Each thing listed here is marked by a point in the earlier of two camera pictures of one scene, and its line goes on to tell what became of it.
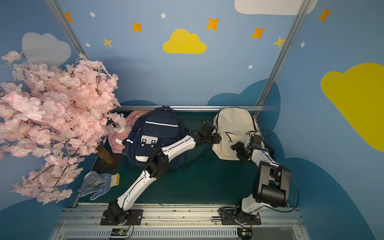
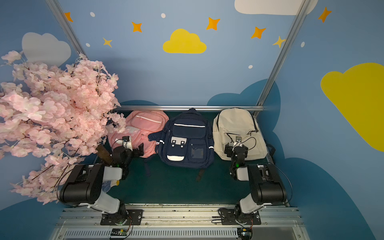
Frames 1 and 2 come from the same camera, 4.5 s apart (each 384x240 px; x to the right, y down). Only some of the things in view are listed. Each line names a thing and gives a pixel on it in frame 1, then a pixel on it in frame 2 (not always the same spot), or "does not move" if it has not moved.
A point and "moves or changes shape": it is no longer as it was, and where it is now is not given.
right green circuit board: (244, 233) does not move
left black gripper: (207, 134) → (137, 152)
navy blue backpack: (152, 130) moves or changes shape
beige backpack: (234, 125) does not move
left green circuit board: (119, 232) does not move
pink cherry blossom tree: (55, 115) does not move
